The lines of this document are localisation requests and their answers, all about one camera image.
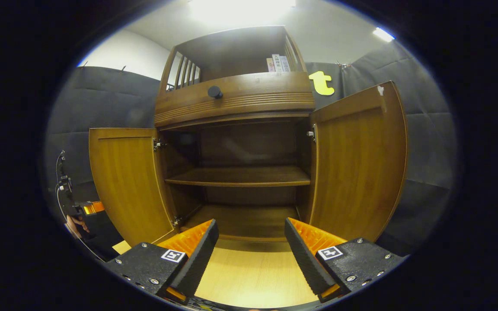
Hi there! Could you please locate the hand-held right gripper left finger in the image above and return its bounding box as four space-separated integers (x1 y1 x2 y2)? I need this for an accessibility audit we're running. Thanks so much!
104 219 220 304

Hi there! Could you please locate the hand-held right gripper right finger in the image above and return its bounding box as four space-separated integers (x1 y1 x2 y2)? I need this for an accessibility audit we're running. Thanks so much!
284 217 406 303

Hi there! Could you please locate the wooden cabinet door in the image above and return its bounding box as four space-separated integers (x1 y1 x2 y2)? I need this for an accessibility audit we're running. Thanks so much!
309 81 409 242
88 127 178 247

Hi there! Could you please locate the wooden inner cabinet shelf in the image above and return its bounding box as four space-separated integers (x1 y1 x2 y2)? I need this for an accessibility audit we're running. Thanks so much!
165 165 311 187

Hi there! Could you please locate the wooden cabinet drawer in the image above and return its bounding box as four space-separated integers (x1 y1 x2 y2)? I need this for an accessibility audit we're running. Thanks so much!
154 71 316 128

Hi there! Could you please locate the black backdrop cloth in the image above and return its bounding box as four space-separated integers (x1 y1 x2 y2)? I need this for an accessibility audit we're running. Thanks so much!
44 41 459 260

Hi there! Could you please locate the small ceiling light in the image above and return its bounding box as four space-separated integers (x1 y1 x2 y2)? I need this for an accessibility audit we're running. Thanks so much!
372 27 396 43

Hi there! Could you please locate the large ceiling light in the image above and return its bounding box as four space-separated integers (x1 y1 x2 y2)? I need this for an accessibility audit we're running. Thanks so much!
188 0 297 22

